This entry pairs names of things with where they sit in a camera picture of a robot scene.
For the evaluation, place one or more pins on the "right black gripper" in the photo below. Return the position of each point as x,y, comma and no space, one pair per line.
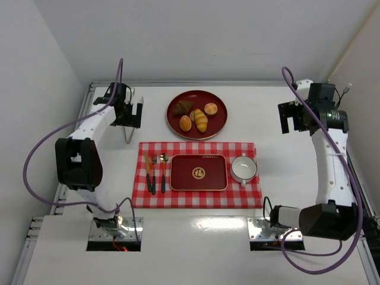
285,117

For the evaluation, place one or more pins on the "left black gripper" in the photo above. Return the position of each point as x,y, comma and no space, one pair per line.
135,115

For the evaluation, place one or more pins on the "metal tongs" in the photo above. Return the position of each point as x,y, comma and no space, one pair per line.
128,132

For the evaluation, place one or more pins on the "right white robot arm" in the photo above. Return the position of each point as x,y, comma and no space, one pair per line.
335,213

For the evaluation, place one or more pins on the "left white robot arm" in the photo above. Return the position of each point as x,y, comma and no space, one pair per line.
78,162

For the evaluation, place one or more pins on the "striped orange bread roll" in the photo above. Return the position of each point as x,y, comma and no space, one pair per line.
201,120

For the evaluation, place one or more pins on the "brown chocolate croissant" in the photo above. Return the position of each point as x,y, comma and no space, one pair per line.
182,107

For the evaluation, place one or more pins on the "round sesame bun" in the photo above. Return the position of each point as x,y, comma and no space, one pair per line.
185,123

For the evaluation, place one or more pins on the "round red plate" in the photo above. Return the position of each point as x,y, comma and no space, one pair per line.
200,99

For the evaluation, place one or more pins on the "round flat bun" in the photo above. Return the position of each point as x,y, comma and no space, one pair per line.
210,109

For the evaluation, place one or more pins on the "red white checkered cloth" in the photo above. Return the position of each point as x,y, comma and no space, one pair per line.
234,196

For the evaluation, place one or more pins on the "rectangular red tray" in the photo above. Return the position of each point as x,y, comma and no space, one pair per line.
196,172

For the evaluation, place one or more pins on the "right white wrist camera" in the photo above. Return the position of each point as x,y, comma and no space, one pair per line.
302,87

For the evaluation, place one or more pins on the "gold fork green handle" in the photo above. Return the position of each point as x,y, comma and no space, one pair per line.
153,162

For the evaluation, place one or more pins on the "gold spoon green handle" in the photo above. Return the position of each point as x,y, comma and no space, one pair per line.
163,160

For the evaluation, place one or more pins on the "gold knife green handle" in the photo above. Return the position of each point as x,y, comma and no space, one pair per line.
147,169

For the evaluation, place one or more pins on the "white two-handled bowl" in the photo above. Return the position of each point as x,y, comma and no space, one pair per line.
243,169

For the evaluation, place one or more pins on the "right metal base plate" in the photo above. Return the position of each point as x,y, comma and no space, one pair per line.
259,230

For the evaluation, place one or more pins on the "metal base plate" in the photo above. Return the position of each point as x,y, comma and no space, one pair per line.
130,227
259,230

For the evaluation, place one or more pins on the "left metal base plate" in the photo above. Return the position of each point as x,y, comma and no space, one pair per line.
130,227

